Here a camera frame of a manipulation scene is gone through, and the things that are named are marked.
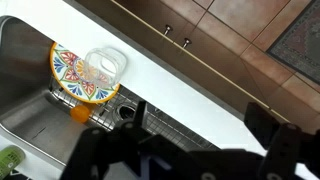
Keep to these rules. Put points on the brown wooden cabinet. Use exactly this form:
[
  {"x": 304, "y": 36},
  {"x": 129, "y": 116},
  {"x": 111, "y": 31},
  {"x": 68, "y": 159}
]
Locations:
[{"x": 229, "y": 68}]

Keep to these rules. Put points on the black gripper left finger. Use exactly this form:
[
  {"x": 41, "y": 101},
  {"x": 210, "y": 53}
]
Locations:
[{"x": 131, "y": 130}]

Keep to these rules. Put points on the stainless steel sink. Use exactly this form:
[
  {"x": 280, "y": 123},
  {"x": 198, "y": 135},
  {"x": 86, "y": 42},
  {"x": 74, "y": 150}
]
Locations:
[{"x": 28, "y": 109}]

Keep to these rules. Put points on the metal sink grid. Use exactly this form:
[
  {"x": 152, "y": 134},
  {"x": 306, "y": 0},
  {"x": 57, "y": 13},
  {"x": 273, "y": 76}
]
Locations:
[{"x": 157, "y": 122}]

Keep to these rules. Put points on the sink drain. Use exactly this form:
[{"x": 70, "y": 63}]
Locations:
[{"x": 124, "y": 111}]

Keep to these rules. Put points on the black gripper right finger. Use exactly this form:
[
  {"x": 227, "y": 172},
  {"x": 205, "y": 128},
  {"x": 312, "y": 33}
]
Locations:
[{"x": 268, "y": 131}]

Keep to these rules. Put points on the clear plastic container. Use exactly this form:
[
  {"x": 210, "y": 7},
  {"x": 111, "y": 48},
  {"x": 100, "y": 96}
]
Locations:
[{"x": 104, "y": 67}]

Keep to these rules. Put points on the patterned floor rug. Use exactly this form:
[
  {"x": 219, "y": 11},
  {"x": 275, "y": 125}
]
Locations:
[{"x": 299, "y": 45}]

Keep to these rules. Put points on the colourful patterned plate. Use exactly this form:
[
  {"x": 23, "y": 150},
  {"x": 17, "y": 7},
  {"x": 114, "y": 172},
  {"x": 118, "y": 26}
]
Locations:
[{"x": 67, "y": 69}]

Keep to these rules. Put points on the orange ball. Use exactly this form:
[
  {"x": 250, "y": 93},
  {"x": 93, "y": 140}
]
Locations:
[{"x": 80, "y": 113}]

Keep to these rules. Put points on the white and green soap bottle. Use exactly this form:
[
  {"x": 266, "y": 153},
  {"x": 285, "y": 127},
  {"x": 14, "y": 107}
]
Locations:
[{"x": 10, "y": 157}]

